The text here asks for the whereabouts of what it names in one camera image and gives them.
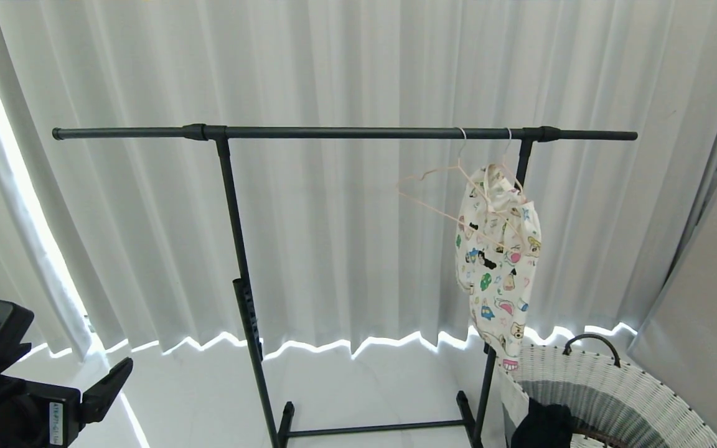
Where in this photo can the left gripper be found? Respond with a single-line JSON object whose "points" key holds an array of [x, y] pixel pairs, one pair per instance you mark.
{"points": [[16, 417]]}

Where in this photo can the pink clothes hanger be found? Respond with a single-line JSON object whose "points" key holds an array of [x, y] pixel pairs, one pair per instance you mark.
{"points": [[461, 163], [508, 158]]}

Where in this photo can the black garment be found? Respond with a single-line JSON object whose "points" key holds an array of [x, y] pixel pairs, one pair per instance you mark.
{"points": [[545, 426]]}

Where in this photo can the white laundry basket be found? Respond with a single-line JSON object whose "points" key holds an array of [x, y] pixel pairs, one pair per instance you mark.
{"points": [[632, 386]]}

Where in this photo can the black clothes rack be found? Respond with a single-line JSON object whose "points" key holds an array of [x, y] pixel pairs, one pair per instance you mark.
{"points": [[333, 132]]}

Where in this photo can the cream printed garment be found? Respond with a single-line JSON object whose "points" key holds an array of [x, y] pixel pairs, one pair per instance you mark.
{"points": [[498, 280]]}

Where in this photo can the white curtain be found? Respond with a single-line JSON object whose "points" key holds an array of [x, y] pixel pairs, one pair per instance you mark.
{"points": [[333, 62]]}

